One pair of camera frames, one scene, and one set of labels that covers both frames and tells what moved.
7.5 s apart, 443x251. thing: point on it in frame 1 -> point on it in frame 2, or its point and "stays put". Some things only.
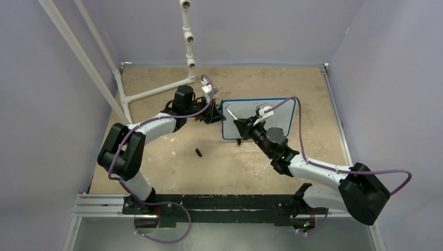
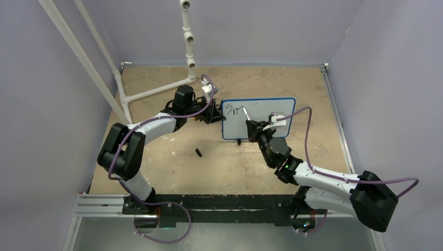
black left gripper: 217,116 stays put
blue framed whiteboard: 246,108 stays put
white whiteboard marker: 235,118 -> 246,113
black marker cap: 198,152 stays put
